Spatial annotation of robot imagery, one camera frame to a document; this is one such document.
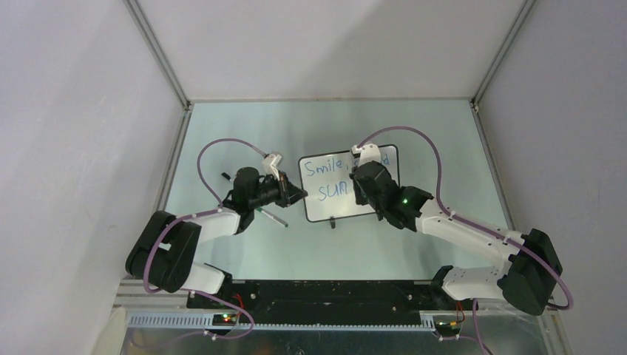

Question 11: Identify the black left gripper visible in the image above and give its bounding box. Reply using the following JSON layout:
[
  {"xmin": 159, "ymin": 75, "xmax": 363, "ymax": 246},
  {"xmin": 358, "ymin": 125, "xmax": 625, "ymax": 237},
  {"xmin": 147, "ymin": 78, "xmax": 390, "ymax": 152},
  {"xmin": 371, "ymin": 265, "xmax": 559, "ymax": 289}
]
[{"xmin": 249, "ymin": 170, "xmax": 307, "ymax": 209}]

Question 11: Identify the small black framed whiteboard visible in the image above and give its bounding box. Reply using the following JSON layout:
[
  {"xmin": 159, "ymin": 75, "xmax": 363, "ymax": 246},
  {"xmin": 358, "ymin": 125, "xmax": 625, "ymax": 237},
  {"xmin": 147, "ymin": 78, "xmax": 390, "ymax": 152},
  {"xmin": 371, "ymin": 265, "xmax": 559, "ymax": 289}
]
[{"xmin": 298, "ymin": 150, "xmax": 374, "ymax": 223}]

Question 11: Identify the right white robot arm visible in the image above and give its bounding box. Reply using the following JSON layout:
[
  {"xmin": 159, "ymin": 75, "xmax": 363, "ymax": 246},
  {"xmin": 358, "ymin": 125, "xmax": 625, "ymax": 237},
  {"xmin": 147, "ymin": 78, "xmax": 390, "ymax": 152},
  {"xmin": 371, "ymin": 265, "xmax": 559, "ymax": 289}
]
[{"xmin": 350, "ymin": 161, "xmax": 563, "ymax": 316}]

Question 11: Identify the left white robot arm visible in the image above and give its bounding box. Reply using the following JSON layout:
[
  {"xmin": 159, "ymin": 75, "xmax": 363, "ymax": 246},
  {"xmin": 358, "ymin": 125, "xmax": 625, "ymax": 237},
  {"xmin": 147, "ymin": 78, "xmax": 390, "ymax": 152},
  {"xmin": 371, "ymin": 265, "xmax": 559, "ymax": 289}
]
[{"xmin": 125, "ymin": 167, "xmax": 308, "ymax": 308}]

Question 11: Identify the green capped whiteboard marker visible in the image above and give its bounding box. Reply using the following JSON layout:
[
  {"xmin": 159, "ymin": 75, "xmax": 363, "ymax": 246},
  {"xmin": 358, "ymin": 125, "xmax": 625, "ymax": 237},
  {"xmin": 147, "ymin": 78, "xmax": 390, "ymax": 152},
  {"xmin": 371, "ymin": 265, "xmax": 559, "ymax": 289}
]
[{"xmin": 257, "ymin": 208, "xmax": 288, "ymax": 228}]

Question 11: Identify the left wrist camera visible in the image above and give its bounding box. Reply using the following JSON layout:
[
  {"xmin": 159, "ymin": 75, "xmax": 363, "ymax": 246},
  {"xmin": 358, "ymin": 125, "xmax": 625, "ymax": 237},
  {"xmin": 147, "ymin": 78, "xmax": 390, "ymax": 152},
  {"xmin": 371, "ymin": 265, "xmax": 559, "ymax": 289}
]
[{"xmin": 262, "ymin": 152, "xmax": 283, "ymax": 180}]

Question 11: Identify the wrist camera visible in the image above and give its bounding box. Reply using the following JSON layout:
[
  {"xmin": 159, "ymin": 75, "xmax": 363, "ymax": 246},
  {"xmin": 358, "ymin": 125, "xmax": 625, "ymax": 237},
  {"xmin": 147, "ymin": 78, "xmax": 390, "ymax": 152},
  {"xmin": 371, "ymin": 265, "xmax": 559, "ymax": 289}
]
[
  {"xmin": 262, "ymin": 152, "xmax": 283, "ymax": 180},
  {"xmin": 350, "ymin": 143, "xmax": 381, "ymax": 169}
]

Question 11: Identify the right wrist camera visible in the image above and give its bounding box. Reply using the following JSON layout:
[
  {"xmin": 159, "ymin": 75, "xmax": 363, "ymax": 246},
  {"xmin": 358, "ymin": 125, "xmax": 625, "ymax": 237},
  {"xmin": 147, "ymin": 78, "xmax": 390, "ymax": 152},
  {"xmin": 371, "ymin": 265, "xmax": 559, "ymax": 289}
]
[{"xmin": 350, "ymin": 143, "xmax": 381, "ymax": 169}]

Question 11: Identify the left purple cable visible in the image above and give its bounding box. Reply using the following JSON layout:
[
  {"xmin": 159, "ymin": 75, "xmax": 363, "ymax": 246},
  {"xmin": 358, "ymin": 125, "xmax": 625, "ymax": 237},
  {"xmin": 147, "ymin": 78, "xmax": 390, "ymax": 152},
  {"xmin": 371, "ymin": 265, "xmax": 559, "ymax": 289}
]
[{"xmin": 143, "ymin": 138, "xmax": 268, "ymax": 342}]

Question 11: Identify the purple cable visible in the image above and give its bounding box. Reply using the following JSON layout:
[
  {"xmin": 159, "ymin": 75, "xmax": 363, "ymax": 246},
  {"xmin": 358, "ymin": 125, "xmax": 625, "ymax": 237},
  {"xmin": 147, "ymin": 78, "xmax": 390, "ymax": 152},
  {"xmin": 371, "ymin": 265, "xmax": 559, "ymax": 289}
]
[
  {"xmin": 355, "ymin": 126, "xmax": 574, "ymax": 355},
  {"xmin": 143, "ymin": 138, "xmax": 268, "ymax": 342}
]

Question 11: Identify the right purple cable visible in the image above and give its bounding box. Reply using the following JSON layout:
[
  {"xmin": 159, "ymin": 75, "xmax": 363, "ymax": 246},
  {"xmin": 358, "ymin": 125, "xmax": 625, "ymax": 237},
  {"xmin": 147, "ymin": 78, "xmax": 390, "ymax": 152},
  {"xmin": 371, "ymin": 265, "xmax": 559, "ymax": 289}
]
[{"xmin": 355, "ymin": 126, "xmax": 574, "ymax": 355}]

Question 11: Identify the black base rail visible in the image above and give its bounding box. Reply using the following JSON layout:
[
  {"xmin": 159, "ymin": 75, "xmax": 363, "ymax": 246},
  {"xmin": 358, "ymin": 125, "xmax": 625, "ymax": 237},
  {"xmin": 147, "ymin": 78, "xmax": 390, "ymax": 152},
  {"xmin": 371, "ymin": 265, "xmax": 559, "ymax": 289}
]
[{"xmin": 217, "ymin": 280, "xmax": 472, "ymax": 326}]

